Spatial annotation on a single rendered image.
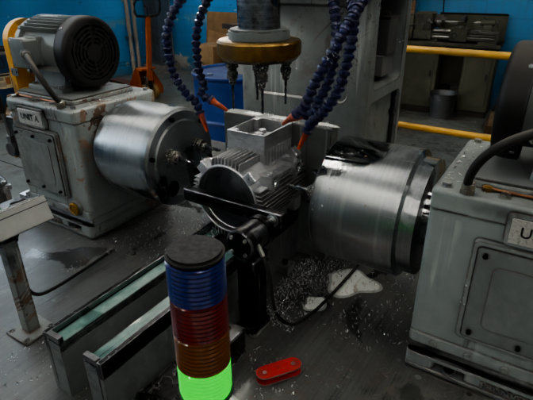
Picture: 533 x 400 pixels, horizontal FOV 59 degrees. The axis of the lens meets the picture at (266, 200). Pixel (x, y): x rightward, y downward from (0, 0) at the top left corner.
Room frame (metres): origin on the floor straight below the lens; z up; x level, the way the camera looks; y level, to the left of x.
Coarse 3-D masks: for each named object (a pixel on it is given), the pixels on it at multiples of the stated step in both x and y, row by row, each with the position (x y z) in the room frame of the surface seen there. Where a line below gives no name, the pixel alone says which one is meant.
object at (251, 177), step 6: (288, 150) 1.05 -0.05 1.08; (294, 150) 1.05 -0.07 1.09; (294, 156) 1.04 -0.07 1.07; (204, 162) 0.97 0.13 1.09; (210, 162) 0.98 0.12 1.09; (198, 168) 0.97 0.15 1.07; (204, 168) 0.96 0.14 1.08; (246, 174) 0.90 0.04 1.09; (252, 174) 0.90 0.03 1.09; (246, 180) 0.90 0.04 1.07; (252, 180) 0.89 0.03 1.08; (258, 180) 0.91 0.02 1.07; (204, 216) 0.97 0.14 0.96
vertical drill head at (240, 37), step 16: (240, 0) 1.02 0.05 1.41; (256, 0) 1.00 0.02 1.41; (272, 0) 1.01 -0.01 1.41; (240, 16) 1.02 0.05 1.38; (256, 16) 1.00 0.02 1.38; (272, 16) 1.01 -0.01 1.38; (240, 32) 1.00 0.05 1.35; (256, 32) 0.99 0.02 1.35; (272, 32) 0.99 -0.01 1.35; (288, 32) 1.03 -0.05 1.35; (224, 48) 0.99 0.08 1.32; (240, 48) 0.97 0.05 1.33; (256, 48) 0.96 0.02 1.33; (272, 48) 0.96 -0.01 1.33; (288, 48) 0.98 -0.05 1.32; (256, 64) 0.97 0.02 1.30; (288, 64) 1.06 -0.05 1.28; (256, 80) 1.11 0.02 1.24; (256, 96) 1.11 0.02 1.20
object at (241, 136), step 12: (252, 120) 1.11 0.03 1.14; (264, 120) 1.11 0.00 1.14; (228, 132) 1.02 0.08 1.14; (240, 132) 1.01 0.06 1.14; (252, 132) 1.10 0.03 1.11; (264, 132) 1.05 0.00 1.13; (276, 132) 1.01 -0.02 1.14; (288, 132) 1.06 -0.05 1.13; (228, 144) 1.02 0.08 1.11; (240, 144) 1.01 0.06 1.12; (252, 144) 0.99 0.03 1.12; (264, 144) 0.97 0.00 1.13; (276, 144) 1.01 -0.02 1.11; (288, 144) 1.05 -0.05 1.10; (264, 156) 0.97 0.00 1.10; (276, 156) 1.01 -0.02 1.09
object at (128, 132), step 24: (120, 120) 1.13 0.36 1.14; (144, 120) 1.10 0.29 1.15; (168, 120) 1.10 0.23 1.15; (192, 120) 1.17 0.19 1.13; (96, 144) 1.14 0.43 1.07; (120, 144) 1.08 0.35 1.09; (144, 144) 1.04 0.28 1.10; (168, 144) 1.09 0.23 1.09; (192, 144) 1.15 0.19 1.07; (120, 168) 1.07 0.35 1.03; (144, 168) 1.03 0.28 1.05; (168, 168) 1.08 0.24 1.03; (192, 168) 1.15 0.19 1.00; (144, 192) 1.05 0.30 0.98; (168, 192) 1.07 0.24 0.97
